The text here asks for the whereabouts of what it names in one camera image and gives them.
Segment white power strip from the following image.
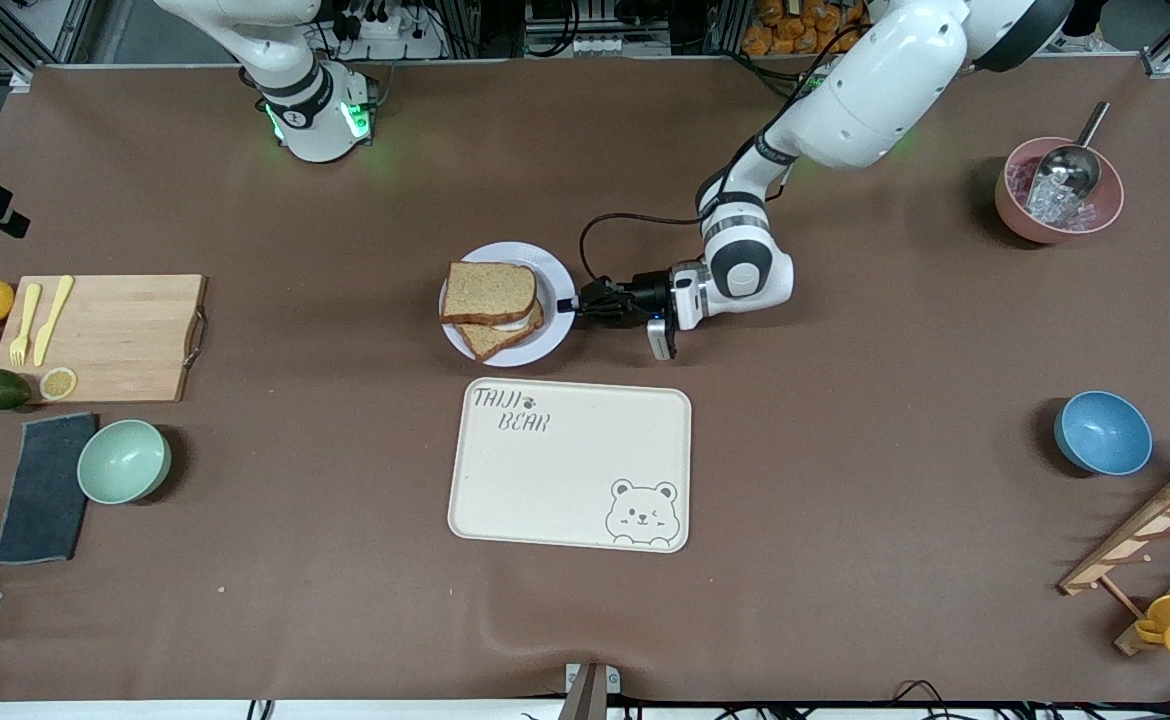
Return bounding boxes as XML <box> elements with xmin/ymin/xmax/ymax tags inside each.
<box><xmin>330</xmin><ymin>5</ymin><xmax>444</xmax><ymax>61</ymax></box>
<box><xmin>525</xmin><ymin>30</ymin><xmax>673</xmax><ymax>59</ymax></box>

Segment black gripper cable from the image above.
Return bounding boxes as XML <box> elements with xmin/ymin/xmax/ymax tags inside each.
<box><xmin>579</xmin><ymin>210</ymin><xmax>708</xmax><ymax>291</ymax></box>

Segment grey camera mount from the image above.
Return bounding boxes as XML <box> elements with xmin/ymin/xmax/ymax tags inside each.
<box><xmin>557</xmin><ymin>662</ymin><xmax>622</xmax><ymax>720</ymax></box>

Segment blue bowl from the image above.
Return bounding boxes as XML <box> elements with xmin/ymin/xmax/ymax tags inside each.
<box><xmin>1053</xmin><ymin>390</ymin><xmax>1154</xmax><ymax>477</ymax></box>

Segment orange snack packets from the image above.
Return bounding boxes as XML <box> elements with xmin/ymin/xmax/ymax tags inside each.
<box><xmin>742</xmin><ymin>0</ymin><xmax>871</xmax><ymax>56</ymax></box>

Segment pink bowl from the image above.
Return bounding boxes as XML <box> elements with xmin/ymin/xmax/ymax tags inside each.
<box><xmin>994</xmin><ymin>137</ymin><xmax>1126</xmax><ymax>245</ymax></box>

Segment white round plate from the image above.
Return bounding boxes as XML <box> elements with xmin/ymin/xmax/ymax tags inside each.
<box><xmin>439</xmin><ymin>241</ymin><xmax>578</xmax><ymax>368</ymax></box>

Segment wooden cup rack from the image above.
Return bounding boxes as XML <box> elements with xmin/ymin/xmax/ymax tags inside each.
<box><xmin>1059</xmin><ymin>460</ymin><xmax>1170</xmax><ymax>658</ymax></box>

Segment brown bread slice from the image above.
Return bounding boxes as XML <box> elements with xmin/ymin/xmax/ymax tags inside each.
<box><xmin>441</xmin><ymin>262</ymin><xmax>538</xmax><ymax>326</ymax></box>
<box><xmin>456</xmin><ymin>300</ymin><xmax>546</xmax><ymax>362</ymax></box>

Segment yellow plastic fork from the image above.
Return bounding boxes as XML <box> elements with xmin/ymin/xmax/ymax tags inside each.
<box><xmin>9</xmin><ymin>283</ymin><xmax>43</xmax><ymax>367</ymax></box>

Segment person with white sneakers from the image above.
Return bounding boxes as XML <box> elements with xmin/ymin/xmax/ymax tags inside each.
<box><xmin>1067</xmin><ymin>0</ymin><xmax>1114</xmax><ymax>37</ymax></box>

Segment wooden cutting board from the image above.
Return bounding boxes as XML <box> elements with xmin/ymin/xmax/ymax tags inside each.
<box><xmin>0</xmin><ymin>274</ymin><xmax>209</xmax><ymax>405</ymax></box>

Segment cream tray with bear print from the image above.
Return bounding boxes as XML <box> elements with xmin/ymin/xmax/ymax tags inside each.
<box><xmin>447</xmin><ymin>377</ymin><xmax>693</xmax><ymax>554</ymax></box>

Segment yellow plastic knife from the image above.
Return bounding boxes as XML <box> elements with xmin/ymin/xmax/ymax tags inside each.
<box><xmin>32</xmin><ymin>275</ymin><xmax>76</xmax><ymax>368</ymax></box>

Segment metal scoop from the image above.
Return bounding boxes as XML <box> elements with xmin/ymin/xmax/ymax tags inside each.
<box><xmin>1035</xmin><ymin>101</ymin><xmax>1112</xmax><ymax>201</ymax></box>

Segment clear plastic ice cubes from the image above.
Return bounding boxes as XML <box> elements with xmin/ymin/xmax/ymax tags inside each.
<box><xmin>1007</xmin><ymin>165</ymin><xmax>1096</xmax><ymax>226</ymax></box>

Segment mint green bowl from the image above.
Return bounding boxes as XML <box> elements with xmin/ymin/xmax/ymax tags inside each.
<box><xmin>77</xmin><ymin>419</ymin><xmax>173</xmax><ymax>506</ymax></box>

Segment dark grey cloth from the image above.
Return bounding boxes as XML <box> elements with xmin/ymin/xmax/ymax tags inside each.
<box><xmin>0</xmin><ymin>412</ymin><xmax>100</xmax><ymax>567</ymax></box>

